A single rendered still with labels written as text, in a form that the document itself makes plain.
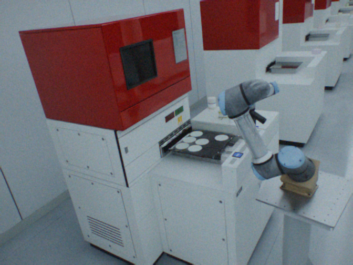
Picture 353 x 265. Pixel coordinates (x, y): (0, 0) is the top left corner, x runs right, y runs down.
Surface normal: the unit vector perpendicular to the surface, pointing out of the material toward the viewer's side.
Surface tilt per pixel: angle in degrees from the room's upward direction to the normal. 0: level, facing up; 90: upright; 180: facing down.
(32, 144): 90
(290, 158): 40
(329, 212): 0
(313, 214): 0
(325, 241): 0
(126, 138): 90
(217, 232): 90
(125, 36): 90
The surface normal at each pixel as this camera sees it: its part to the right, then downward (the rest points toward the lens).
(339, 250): -0.12, -0.91
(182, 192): -0.54, 0.40
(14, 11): 0.84, 0.13
